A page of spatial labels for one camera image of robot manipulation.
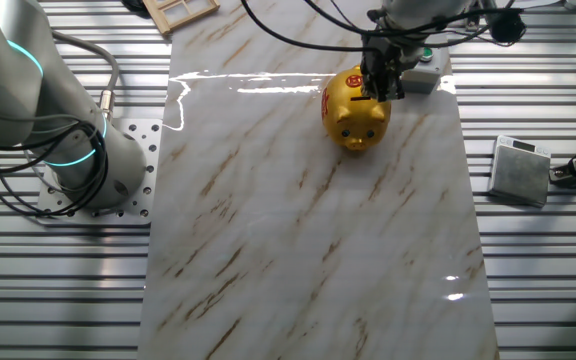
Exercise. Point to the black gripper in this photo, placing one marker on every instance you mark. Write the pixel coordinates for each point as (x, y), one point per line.
(382, 57)

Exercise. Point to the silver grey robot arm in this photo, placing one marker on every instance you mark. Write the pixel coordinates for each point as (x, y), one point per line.
(123, 160)

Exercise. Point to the golden piggy bank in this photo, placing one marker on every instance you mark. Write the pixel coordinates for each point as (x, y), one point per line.
(358, 120)

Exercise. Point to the grey green push button box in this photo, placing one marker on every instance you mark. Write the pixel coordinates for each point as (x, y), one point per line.
(423, 77)

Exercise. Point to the silver digital scale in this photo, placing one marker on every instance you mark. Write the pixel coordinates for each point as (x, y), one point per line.
(518, 175)

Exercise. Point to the white marble pattern board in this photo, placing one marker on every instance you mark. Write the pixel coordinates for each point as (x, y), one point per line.
(293, 225)

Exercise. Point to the wooden window frame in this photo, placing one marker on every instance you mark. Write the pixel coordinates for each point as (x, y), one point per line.
(188, 20)

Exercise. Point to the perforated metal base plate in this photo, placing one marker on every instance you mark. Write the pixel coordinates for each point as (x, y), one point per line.
(150, 150)

